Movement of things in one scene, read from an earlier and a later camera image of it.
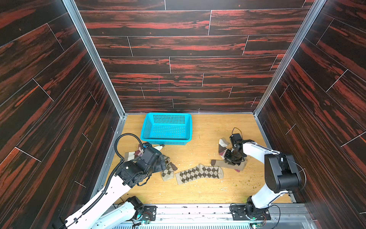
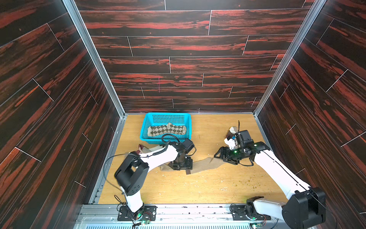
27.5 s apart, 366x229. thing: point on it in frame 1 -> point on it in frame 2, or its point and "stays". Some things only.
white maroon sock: x=140 y=152 stays
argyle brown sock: x=201 y=171 -> x=169 y=129
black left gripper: x=159 y=167 -> x=188 y=165
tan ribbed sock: x=222 y=163 -> x=206 y=164
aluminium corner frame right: x=306 y=26 stays
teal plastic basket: x=171 y=128 stays
